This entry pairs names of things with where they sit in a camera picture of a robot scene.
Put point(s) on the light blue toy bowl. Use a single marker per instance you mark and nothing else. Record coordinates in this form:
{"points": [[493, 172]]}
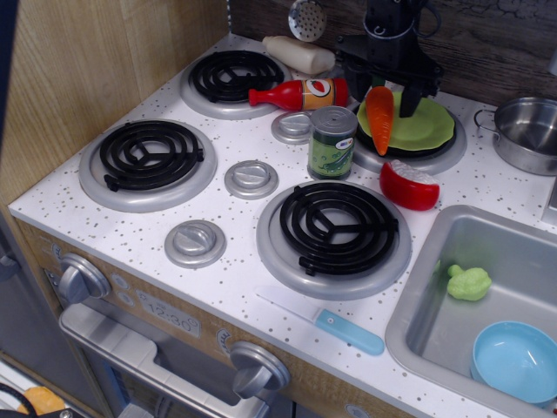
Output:
{"points": [[516, 359]]}

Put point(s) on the red toy ketchup bottle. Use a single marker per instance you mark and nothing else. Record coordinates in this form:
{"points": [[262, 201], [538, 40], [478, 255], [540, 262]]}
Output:
{"points": [[306, 94]]}

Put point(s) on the back right black burner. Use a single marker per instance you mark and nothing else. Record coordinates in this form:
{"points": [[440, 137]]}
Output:
{"points": [[433, 161]]}

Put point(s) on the silver toy sink basin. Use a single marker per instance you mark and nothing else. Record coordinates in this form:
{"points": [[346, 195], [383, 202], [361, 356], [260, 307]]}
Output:
{"points": [[431, 334]]}

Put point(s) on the silver stovetop knob middle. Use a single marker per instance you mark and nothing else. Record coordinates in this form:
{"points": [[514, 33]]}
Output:
{"points": [[251, 179]]}

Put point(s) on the black burner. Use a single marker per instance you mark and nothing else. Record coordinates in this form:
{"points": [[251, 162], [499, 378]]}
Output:
{"points": [[147, 166], [433, 161], [217, 84], [333, 240]]}

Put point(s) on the hanging metal skimmer ladle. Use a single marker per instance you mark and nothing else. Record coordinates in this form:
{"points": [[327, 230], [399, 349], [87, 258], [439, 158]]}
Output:
{"points": [[307, 20]]}

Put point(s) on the oven clock display panel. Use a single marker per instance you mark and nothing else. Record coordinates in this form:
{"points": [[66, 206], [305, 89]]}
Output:
{"points": [[168, 313]]}

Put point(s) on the front left black burner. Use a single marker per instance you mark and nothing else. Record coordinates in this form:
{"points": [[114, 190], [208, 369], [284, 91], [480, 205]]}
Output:
{"points": [[147, 166]]}

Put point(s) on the orange toy carrot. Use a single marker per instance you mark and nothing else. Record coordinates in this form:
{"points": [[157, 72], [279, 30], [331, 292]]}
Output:
{"points": [[380, 114]]}

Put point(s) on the front right black burner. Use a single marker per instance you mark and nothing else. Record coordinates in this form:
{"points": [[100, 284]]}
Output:
{"points": [[333, 240]]}

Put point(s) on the green toy pea can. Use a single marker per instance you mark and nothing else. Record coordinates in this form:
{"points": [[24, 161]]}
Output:
{"points": [[331, 143]]}

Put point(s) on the silver stovetop knob front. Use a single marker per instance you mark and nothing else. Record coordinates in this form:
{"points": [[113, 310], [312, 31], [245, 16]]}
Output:
{"points": [[195, 244]]}

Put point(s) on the blue handled toy knife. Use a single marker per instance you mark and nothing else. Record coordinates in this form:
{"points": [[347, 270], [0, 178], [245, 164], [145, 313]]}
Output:
{"points": [[323, 319]]}

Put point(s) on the silver oven dial right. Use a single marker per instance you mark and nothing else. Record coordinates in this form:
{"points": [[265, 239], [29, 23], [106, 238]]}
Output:
{"points": [[256, 370]]}

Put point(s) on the green toy plate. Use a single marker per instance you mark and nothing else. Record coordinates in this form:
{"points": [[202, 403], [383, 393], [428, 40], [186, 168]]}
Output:
{"points": [[428, 128]]}

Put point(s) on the silver stovetop knob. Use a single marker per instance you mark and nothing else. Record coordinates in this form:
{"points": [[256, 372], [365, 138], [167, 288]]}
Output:
{"points": [[292, 128], [251, 179], [195, 244]]}

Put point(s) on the silver oven door handle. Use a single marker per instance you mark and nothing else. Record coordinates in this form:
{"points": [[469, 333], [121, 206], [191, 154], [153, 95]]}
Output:
{"points": [[135, 355]]}

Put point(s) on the silver stovetop knob back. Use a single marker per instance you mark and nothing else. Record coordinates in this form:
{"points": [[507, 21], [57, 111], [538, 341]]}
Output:
{"points": [[292, 128]]}

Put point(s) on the green toy broccoli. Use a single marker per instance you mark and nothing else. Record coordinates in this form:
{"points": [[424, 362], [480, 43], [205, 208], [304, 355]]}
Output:
{"points": [[470, 285]]}

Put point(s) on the silver oven dial left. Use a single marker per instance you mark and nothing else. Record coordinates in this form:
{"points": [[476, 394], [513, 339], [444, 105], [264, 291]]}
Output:
{"points": [[81, 280]]}

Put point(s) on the red toy cheese wedge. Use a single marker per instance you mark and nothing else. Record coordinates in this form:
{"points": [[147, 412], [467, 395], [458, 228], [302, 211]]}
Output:
{"points": [[408, 187]]}

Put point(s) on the silver metal pot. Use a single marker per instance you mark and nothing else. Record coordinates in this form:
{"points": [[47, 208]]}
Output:
{"points": [[525, 134]]}

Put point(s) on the silver oven dial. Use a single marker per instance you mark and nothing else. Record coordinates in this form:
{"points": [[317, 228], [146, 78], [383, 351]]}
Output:
{"points": [[256, 370], [81, 280]]}

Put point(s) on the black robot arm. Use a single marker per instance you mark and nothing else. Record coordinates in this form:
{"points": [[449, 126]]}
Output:
{"points": [[395, 16]]}

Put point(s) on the back left black burner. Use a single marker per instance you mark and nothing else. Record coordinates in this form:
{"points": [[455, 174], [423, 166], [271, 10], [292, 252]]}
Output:
{"points": [[217, 84]]}

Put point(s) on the yellow object on floor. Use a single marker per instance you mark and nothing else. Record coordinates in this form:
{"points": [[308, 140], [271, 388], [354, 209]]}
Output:
{"points": [[43, 400]]}

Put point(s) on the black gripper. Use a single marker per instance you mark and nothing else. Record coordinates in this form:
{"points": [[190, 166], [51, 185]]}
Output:
{"points": [[397, 58]]}

